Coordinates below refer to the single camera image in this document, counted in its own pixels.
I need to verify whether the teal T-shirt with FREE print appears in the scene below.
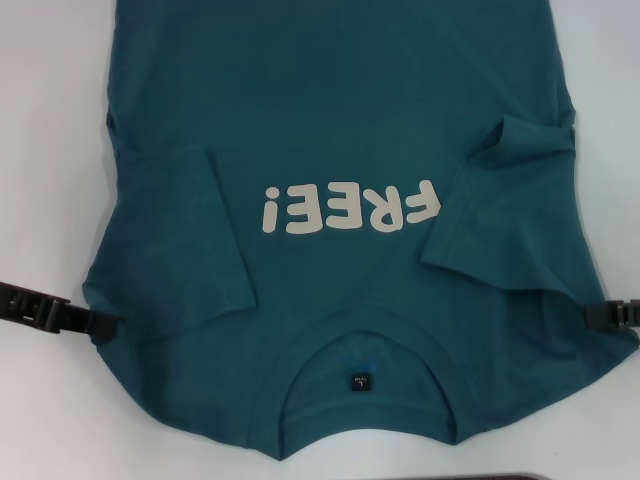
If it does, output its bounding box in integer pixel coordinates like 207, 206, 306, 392
79, 0, 640, 447

